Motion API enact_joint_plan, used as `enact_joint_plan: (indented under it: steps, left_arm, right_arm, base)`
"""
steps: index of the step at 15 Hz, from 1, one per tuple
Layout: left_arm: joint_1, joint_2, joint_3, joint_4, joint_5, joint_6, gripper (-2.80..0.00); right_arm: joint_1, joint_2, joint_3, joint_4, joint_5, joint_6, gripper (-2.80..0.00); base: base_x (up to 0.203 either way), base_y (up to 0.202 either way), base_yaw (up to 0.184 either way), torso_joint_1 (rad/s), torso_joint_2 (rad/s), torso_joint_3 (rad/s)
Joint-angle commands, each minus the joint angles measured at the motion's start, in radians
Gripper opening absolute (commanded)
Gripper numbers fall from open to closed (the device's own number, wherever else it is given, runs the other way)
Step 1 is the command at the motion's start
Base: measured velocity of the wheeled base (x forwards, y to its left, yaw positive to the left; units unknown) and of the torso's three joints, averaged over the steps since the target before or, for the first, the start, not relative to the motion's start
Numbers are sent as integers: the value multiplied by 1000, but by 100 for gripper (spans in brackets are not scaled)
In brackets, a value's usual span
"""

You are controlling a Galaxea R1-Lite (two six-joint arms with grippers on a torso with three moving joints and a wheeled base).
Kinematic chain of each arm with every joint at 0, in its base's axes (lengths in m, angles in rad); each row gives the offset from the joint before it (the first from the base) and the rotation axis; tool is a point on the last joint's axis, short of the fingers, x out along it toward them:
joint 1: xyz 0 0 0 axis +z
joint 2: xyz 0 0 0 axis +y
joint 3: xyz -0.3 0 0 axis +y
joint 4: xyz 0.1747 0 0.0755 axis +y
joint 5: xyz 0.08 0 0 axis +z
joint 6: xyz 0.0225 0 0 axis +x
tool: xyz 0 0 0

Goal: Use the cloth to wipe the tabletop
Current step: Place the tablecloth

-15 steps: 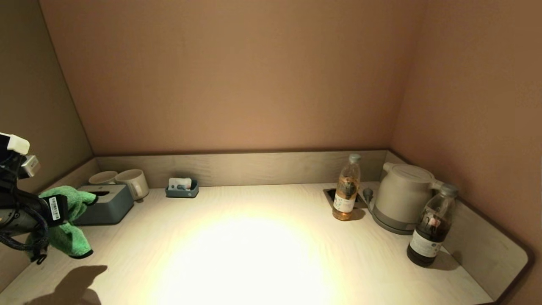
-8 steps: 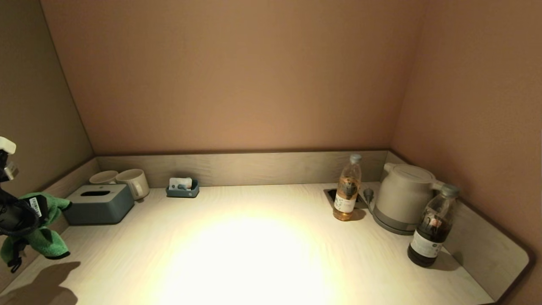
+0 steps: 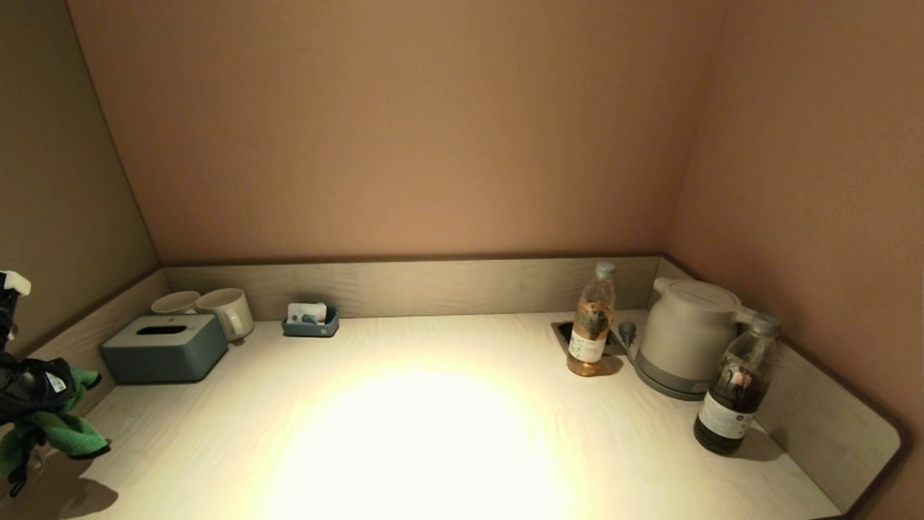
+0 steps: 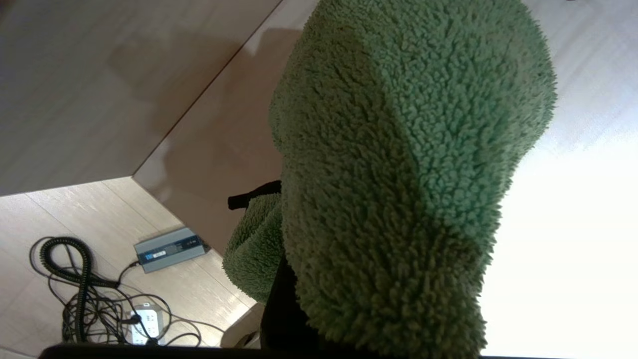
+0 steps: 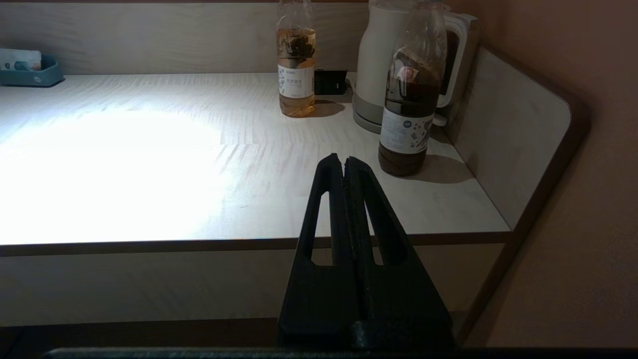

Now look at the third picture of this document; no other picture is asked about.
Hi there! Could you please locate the green microfibre cloth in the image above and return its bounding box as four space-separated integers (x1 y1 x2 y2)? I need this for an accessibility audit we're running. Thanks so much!
0 367 111 479

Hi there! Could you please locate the grey-blue tissue box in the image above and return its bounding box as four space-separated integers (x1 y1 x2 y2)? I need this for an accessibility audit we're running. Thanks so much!
100 314 229 384

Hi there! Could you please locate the white ceramic mug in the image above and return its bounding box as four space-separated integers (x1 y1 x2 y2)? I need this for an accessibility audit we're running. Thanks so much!
150 290 201 316
196 287 255 342

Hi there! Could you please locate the small blue sachet tray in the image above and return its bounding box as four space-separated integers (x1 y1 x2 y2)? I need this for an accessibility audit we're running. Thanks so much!
281 305 340 338

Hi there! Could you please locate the black recessed power socket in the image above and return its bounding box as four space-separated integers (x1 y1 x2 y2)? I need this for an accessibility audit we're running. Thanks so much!
552 320 627 357

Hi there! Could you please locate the light tea plastic bottle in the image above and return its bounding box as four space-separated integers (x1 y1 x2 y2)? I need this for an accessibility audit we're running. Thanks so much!
567 261 616 377

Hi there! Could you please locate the grey kettle base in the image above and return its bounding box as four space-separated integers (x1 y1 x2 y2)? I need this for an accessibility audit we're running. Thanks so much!
627 338 712 402

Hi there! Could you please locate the white electric kettle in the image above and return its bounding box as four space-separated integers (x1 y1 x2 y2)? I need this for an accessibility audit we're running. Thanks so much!
638 277 757 386

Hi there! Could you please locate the dark tea plastic bottle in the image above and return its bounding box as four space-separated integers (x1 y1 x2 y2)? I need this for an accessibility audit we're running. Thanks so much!
694 313 783 456

